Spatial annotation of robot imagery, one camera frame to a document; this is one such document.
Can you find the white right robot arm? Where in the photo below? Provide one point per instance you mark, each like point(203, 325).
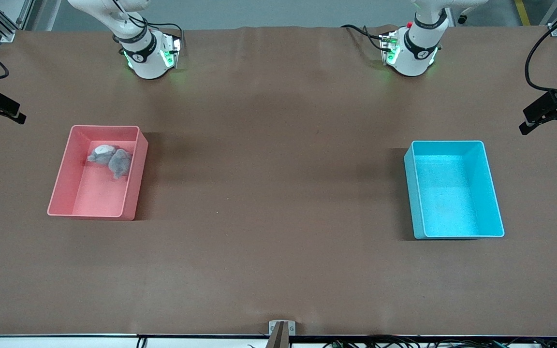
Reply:
point(145, 63)

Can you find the black caster wheel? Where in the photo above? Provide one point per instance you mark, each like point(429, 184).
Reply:
point(462, 19)

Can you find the blue plastic box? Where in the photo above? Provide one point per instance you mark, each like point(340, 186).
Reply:
point(452, 208)

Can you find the brown post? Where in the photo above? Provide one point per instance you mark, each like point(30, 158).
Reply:
point(278, 339)

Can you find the grey metal bracket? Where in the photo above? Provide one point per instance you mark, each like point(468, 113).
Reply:
point(272, 328)

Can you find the large table cover sheet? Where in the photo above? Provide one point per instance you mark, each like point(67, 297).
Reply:
point(278, 145)

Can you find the pink plastic box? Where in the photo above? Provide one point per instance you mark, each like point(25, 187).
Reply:
point(95, 198)

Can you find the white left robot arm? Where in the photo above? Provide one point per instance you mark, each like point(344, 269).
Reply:
point(414, 60)

